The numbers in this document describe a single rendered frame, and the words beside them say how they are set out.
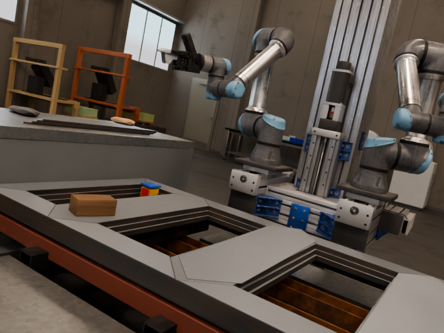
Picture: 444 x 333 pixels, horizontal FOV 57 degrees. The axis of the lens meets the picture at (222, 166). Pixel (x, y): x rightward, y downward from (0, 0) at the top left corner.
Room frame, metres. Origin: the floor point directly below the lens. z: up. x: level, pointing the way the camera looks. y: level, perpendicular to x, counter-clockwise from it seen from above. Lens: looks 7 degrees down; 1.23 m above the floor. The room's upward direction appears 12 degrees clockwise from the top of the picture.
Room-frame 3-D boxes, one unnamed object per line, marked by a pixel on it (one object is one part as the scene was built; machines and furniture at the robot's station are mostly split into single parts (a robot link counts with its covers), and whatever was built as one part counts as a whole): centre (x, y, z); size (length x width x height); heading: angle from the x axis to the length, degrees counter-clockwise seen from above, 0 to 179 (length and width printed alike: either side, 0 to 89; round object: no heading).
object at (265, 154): (1.98, -0.20, 1.09); 0.15 x 0.15 x 0.10
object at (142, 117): (10.27, 2.96, 1.06); 1.63 x 1.46 x 2.11; 61
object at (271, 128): (1.99, -0.20, 1.20); 0.13 x 0.12 x 0.14; 38
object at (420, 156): (1.74, -0.77, 1.41); 0.15 x 0.12 x 0.55; 87
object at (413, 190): (9.45, -4.37, 0.80); 0.82 x 0.73 x 1.61; 61
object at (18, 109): (1.81, 0.91, 1.07); 0.20 x 0.10 x 0.03; 48
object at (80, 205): (1.17, 0.35, 0.89); 0.12 x 0.06 x 0.05; 132
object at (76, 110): (8.82, 3.84, 0.95); 1.48 x 1.32 x 1.91; 61
